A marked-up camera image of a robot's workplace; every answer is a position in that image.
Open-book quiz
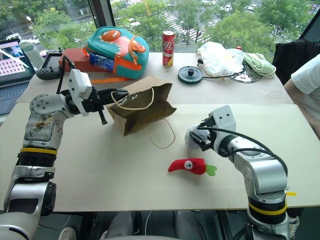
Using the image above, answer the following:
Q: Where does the red drink can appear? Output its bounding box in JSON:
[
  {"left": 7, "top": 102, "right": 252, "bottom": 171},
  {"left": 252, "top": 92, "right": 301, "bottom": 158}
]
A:
[{"left": 162, "top": 29, "right": 175, "bottom": 67}]

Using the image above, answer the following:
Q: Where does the dark green round base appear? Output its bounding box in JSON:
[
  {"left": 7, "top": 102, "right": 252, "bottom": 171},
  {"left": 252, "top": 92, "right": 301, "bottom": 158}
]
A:
[{"left": 177, "top": 65, "right": 203, "bottom": 84}]

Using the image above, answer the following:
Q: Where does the black garment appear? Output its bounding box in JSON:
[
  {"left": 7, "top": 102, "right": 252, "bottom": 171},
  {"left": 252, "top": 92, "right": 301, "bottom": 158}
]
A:
[{"left": 271, "top": 38, "right": 320, "bottom": 86}]

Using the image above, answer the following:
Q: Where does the teal dinosaur backpack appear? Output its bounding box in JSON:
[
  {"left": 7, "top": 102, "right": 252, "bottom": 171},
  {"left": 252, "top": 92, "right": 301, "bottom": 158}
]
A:
[{"left": 83, "top": 26, "right": 150, "bottom": 85}]

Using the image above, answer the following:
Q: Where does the dark window frame post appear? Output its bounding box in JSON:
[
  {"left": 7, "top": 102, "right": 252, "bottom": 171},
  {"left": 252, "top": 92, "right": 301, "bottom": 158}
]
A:
[{"left": 86, "top": 0, "right": 116, "bottom": 29}]

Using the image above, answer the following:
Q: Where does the thin white cable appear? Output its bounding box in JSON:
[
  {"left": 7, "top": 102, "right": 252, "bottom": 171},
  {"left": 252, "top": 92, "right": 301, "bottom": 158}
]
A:
[{"left": 144, "top": 211, "right": 153, "bottom": 237}]

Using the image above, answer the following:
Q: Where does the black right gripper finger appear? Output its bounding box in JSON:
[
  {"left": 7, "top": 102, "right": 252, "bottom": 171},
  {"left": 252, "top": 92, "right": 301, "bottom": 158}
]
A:
[
  {"left": 196, "top": 118, "right": 212, "bottom": 131},
  {"left": 189, "top": 131, "right": 209, "bottom": 148}
]

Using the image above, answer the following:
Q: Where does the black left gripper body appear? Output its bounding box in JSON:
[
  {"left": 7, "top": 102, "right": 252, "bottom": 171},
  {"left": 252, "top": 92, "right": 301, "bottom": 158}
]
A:
[{"left": 82, "top": 86, "right": 113, "bottom": 114}]

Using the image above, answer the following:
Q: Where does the grey rounded shape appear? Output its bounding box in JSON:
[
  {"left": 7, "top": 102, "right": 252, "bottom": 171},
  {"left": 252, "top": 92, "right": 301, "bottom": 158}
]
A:
[{"left": 99, "top": 211, "right": 138, "bottom": 240}]

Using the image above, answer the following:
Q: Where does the person in white shirt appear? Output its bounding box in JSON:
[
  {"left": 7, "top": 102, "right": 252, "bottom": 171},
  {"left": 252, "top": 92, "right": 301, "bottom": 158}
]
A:
[{"left": 283, "top": 53, "right": 320, "bottom": 140}]

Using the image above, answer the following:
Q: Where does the light green cloth pouch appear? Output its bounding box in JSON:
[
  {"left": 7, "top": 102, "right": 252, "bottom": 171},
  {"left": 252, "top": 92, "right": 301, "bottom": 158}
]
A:
[{"left": 242, "top": 52, "right": 277, "bottom": 80}]

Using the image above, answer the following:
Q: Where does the silver round tray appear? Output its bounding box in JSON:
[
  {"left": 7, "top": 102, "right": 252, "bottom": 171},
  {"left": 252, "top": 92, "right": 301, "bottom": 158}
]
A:
[{"left": 227, "top": 60, "right": 264, "bottom": 84}]

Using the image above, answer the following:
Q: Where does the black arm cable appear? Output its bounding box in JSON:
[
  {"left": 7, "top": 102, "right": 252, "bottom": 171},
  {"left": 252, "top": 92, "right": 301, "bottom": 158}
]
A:
[
  {"left": 196, "top": 126, "right": 289, "bottom": 177},
  {"left": 56, "top": 55, "right": 76, "bottom": 95}
]

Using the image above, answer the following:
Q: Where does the black remote controller with screen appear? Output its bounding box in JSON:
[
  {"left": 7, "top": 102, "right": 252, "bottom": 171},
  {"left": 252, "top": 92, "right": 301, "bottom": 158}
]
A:
[{"left": 35, "top": 47, "right": 64, "bottom": 81}]

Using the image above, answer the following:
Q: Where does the white mint bottle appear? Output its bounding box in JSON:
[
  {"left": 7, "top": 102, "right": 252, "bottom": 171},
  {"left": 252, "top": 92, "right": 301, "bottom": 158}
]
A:
[{"left": 19, "top": 40, "right": 46, "bottom": 71}]

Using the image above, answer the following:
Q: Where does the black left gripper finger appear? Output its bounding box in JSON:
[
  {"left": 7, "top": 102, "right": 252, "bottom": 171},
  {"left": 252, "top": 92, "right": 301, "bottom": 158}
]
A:
[
  {"left": 109, "top": 88, "right": 130, "bottom": 101},
  {"left": 97, "top": 108, "right": 109, "bottom": 125}
]

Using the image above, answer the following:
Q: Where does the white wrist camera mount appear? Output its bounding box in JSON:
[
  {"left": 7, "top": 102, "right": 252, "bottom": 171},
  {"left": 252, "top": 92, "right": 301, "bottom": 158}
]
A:
[
  {"left": 67, "top": 68, "right": 93, "bottom": 117},
  {"left": 208, "top": 104, "right": 237, "bottom": 133}
]

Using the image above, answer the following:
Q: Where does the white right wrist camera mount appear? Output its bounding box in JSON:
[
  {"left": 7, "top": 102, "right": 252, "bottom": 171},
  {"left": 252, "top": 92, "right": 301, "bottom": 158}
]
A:
[{"left": 208, "top": 104, "right": 237, "bottom": 133}]

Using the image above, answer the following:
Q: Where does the red chili plush toy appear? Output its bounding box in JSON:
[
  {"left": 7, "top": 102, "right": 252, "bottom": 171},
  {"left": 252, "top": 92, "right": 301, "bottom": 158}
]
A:
[{"left": 167, "top": 157, "right": 218, "bottom": 177}]

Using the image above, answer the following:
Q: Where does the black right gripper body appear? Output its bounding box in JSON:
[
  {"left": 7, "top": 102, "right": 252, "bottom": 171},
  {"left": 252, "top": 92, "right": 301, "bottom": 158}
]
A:
[{"left": 198, "top": 128, "right": 220, "bottom": 152}]

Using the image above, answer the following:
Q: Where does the white shoe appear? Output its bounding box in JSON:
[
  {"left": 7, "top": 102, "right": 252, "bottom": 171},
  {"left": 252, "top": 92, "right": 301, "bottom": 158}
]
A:
[{"left": 58, "top": 226, "right": 77, "bottom": 240}]

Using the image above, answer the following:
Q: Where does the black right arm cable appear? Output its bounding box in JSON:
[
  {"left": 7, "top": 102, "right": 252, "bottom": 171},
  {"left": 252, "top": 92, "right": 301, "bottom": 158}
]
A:
[{"left": 196, "top": 126, "right": 289, "bottom": 177}]

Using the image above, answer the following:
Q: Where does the blue snack packet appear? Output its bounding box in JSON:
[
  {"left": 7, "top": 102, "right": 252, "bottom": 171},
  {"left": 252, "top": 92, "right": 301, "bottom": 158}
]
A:
[{"left": 89, "top": 51, "right": 116, "bottom": 71}]

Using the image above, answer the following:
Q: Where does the red brown box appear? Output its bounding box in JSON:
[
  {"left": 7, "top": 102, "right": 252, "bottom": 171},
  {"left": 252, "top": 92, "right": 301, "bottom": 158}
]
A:
[{"left": 58, "top": 47, "right": 112, "bottom": 73}]

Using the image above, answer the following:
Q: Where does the grey white plush toy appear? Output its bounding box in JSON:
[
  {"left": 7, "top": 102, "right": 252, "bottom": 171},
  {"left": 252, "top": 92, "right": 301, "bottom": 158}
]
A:
[{"left": 184, "top": 126, "right": 214, "bottom": 151}]

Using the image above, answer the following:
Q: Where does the open laptop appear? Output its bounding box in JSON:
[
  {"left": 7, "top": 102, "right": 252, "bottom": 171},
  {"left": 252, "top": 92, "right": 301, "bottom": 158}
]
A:
[{"left": 0, "top": 38, "right": 36, "bottom": 116}]

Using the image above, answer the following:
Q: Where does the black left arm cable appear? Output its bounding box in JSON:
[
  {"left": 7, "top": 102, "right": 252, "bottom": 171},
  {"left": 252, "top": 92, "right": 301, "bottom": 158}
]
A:
[{"left": 56, "top": 55, "right": 76, "bottom": 95}]

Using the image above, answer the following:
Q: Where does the white plastic bag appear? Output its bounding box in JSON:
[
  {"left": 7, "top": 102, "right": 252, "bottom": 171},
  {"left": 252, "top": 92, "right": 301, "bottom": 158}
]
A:
[{"left": 195, "top": 41, "right": 245, "bottom": 77}]

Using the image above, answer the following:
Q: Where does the black power cable with plug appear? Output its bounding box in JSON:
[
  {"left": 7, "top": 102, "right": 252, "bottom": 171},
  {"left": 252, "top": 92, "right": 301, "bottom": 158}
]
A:
[{"left": 196, "top": 58, "right": 245, "bottom": 80}]

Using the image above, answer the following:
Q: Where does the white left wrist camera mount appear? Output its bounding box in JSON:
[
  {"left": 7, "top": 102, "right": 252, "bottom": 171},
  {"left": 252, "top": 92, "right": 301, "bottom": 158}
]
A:
[{"left": 67, "top": 68, "right": 93, "bottom": 117}]

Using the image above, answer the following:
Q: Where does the brown paper bag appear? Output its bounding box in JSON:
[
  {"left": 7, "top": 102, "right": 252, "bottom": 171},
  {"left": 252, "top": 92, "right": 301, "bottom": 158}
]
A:
[{"left": 105, "top": 75, "right": 177, "bottom": 150}]

